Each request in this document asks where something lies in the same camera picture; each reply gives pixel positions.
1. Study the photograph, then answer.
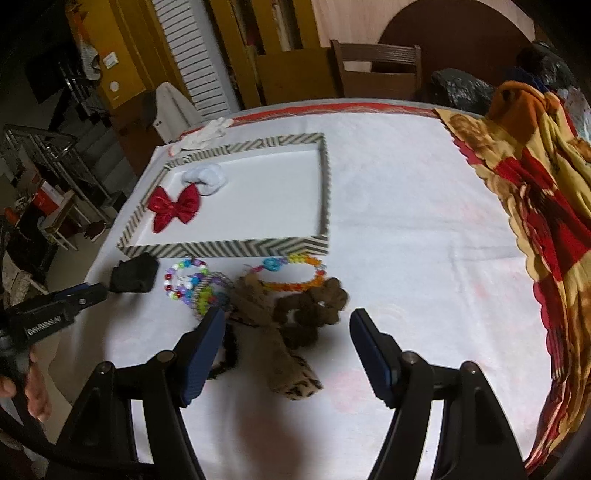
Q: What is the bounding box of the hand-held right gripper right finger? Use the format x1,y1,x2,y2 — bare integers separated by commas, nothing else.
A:
349,308,527,480

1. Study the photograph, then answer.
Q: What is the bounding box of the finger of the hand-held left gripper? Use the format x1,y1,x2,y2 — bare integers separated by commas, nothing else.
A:
46,282,93,301
65,283,110,309

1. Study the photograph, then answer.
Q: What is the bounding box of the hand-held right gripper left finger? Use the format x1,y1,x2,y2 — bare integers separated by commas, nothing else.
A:
46,305,227,480

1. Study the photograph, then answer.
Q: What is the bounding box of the black scrunchie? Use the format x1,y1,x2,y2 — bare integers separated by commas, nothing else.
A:
110,253,158,295

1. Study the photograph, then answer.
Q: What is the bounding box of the leopard print bow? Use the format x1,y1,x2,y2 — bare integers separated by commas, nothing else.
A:
228,270,324,401

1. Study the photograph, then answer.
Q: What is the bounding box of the brown scrunchie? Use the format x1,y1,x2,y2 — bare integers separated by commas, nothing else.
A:
272,277,349,349

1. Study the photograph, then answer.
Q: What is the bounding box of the multicolour beaded bracelet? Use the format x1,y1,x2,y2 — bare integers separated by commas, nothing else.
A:
164,258,211,303

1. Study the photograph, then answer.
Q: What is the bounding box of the orange beaded bracelet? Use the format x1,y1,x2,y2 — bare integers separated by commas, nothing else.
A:
252,253,326,292

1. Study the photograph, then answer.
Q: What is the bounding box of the striped cardboard tray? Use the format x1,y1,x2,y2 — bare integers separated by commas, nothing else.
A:
116,132,334,258

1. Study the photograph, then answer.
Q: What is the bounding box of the person's left hand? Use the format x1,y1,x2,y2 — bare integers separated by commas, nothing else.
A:
0,356,54,422

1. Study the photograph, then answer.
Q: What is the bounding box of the black hair band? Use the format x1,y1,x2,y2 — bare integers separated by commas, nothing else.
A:
207,318,241,381

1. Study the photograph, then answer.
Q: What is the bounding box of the red box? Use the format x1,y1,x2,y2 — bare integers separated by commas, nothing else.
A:
32,182,61,208

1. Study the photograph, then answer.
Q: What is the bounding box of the red satin bow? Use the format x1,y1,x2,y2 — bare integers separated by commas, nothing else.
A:
147,185,202,234

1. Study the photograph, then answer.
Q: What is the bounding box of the metal rack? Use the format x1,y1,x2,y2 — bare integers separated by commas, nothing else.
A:
2,124,116,232

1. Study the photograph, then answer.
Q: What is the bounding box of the white scrunchie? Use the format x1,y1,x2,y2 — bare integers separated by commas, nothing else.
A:
181,164,228,197

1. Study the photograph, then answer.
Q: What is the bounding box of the white garment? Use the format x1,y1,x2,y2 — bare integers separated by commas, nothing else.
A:
154,82,204,144

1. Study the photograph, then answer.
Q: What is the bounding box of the printed blanket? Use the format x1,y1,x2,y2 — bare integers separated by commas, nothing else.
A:
434,80,591,472

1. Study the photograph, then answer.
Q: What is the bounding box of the red patterned tablecloth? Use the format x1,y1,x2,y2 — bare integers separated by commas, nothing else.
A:
231,99,444,127

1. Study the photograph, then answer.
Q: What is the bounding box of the white louvered door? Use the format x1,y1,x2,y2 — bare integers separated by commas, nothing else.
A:
152,0,234,123

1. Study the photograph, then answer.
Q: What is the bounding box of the black plastic bag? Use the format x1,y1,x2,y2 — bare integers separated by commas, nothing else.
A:
431,69,497,114
517,41,578,88

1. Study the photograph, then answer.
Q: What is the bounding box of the wooden board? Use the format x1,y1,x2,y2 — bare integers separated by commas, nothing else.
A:
256,47,340,106

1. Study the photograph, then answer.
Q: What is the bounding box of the wooden chair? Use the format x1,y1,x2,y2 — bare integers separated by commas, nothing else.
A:
330,39,423,100

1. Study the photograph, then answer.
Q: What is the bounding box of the brown round board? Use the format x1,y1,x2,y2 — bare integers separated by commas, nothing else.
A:
379,0,536,70

